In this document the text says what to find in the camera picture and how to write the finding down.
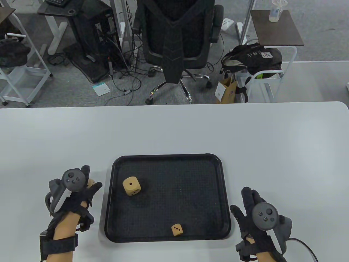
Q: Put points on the black keyboard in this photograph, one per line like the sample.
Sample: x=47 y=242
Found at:
x=57 y=2

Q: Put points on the black mesh office chair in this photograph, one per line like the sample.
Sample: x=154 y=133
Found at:
x=177 y=32

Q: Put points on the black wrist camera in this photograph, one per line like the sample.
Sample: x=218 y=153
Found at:
x=86 y=218
x=245 y=249

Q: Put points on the black floor board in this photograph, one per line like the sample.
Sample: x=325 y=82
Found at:
x=87 y=68

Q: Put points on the white cart with brown top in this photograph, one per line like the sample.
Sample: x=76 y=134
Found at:
x=275 y=30
x=16 y=82

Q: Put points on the black round tracker controller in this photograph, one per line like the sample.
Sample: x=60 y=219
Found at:
x=73 y=180
x=264 y=215

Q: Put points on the white desk leg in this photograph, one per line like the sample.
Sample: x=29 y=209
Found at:
x=124 y=24
x=246 y=19

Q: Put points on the black fabric bag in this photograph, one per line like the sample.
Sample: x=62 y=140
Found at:
x=13 y=53

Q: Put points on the clear plastic bottle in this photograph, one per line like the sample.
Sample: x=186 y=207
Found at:
x=276 y=12

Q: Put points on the black desk with white legs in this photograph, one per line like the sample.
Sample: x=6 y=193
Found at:
x=54 y=9

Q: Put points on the black plastic tray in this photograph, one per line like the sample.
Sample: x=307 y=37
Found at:
x=169 y=202

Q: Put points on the person's right forearm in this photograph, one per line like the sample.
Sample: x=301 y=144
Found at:
x=265 y=258

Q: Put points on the black backpack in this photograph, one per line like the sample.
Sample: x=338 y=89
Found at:
x=250 y=57

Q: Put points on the medium wooden dice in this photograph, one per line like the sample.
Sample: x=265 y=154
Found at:
x=90 y=182

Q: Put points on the large wooden dice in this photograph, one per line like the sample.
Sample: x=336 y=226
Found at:
x=131 y=186

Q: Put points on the green packet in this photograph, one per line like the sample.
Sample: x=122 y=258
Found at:
x=259 y=76

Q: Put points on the brown paper bag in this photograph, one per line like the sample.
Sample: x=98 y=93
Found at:
x=227 y=91

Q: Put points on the white flat box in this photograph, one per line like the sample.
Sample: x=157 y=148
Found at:
x=227 y=24

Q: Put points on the black computer tower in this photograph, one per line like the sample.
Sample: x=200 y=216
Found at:
x=87 y=35

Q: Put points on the person's right hand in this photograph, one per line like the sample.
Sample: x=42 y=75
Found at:
x=249 y=199

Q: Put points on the small wooden dice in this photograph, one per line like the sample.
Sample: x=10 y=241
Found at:
x=177 y=230

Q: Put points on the teal and white booklet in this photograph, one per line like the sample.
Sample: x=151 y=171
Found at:
x=101 y=89

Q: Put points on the person's left hand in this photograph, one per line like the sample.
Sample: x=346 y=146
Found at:
x=81 y=199

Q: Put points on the person's left forearm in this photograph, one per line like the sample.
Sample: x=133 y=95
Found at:
x=65 y=223

